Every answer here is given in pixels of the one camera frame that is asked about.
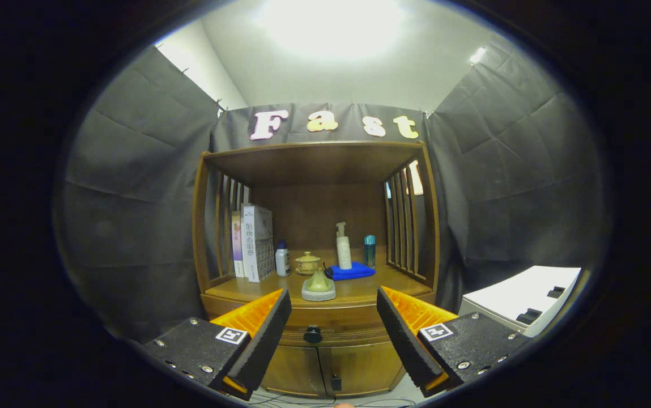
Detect dark floor cables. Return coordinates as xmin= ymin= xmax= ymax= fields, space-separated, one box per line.
xmin=246 ymin=392 xmax=416 ymax=408

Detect thick white book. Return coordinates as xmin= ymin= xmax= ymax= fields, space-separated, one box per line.
xmin=241 ymin=203 xmax=276 ymax=283

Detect thin purple book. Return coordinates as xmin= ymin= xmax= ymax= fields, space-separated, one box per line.
xmin=231 ymin=211 xmax=246 ymax=278

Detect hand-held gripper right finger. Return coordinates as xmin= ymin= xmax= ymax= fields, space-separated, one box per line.
xmin=376 ymin=286 xmax=531 ymax=397

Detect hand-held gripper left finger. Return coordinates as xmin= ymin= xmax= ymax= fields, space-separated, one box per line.
xmin=141 ymin=288 xmax=292 ymax=402

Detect yellow lidded tea bowl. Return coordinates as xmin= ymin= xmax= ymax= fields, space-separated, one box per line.
xmin=295 ymin=252 xmax=322 ymax=277

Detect wooden cabinet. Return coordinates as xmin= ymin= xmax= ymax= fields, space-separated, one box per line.
xmin=192 ymin=141 xmax=440 ymax=398

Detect white bottle with blue cap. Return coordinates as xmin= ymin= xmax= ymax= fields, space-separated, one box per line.
xmin=275 ymin=241 xmax=291 ymax=277

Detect folded blue cloth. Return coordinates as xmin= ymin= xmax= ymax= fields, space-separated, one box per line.
xmin=324 ymin=261 xmax=376 ymax=281

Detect wooden countertop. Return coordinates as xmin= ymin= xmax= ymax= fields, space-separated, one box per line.
xmin=203 ymin=249 xmax=435 ymax=307

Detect white pump bottle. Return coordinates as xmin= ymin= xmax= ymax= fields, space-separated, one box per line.
xmin=335 ymin=222 xmax=353 ymax=270

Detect wooden drawer with black knob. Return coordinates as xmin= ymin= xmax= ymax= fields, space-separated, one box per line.
xmin=202 ymin=295 xmax=436 ymax=346

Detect green brush with grey base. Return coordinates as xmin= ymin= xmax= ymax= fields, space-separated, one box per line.
xmin=301 ymin=267 xmax=337 ymax=301

